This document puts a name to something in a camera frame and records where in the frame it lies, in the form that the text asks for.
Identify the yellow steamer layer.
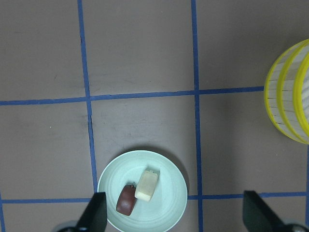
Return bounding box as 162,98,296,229
264,45,301,142
278,40,309,144

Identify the cream white bun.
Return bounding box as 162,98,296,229
135,170,158,202

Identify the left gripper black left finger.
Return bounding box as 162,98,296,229
76,192,107,232

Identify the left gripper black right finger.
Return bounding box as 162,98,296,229
242,190,286,232

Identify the pale green plate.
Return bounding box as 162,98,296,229
97,150,188,232

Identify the brown bun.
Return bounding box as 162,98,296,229
116,185,137,216

